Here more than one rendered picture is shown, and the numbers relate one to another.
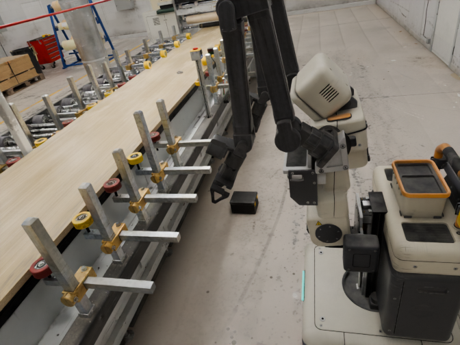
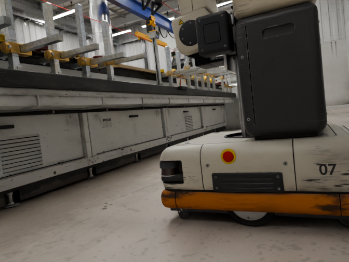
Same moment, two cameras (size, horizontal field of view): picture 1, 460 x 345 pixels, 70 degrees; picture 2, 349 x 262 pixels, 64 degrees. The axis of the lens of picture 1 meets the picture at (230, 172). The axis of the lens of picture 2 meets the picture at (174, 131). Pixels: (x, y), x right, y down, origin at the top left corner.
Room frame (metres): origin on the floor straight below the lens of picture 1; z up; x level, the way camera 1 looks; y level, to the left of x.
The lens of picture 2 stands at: (-0.24, -0.40, 0.39)
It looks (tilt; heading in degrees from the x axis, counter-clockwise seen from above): 3 degrees down; 8
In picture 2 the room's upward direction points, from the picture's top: 6 degrees counter-clockwise
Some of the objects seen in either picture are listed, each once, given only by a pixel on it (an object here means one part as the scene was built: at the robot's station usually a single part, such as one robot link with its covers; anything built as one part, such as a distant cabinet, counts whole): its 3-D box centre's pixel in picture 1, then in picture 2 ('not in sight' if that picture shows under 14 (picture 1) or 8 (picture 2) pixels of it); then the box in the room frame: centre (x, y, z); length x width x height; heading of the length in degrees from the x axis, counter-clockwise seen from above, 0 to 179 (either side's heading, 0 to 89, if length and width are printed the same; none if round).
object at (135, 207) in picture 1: (139, 200); (56, 56); (1.30, 0.45, 0.81); 0.14 x 0.06 x 0.05; 162
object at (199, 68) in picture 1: (203, 89); (157, 62); (2.46, 0.08, 0.93); 0.05 x 0.05 x 0.45; 72
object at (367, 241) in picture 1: (339, 233); (205, 44); (0.98, -0.40, 0.68); 0.28 x 0.27 x 0.25; 162
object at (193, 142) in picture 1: (185, 144); (120, 61); (1.77, 0.23, 0.83); 0.43 x 0.03 x 0.04; 72
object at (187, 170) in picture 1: (172, 170); (97, 61); (1.53, 0.30, 0.80); 0.43 x 0.03 x 0.04; 72
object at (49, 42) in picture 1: (47, 52); not in sight; (10.27, 4.52, 0.41); 0.76 x 0.48 x 0.81; 169
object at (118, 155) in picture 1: (133, 194); (52, 45); (1.28, 0.46, 0.87); 0.04 x 0.04 x 0.48; 72
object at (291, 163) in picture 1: (306, 163); not in sight; (1.07, -0.30, 0.99); 0.28 x 0.16 x 0.22; 162
